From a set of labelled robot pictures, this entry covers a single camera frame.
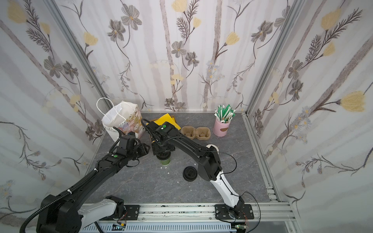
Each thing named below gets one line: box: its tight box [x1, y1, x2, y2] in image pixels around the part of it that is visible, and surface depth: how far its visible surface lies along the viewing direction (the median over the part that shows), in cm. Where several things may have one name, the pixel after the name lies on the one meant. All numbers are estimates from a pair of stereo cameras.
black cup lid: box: [155, 151, 171, 161], surface depth 84 cm
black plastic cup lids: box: [182, 166, 198, 183], surface depth 86 cm
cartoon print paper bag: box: [97, 97, 145, 138], surface depth 90 cm
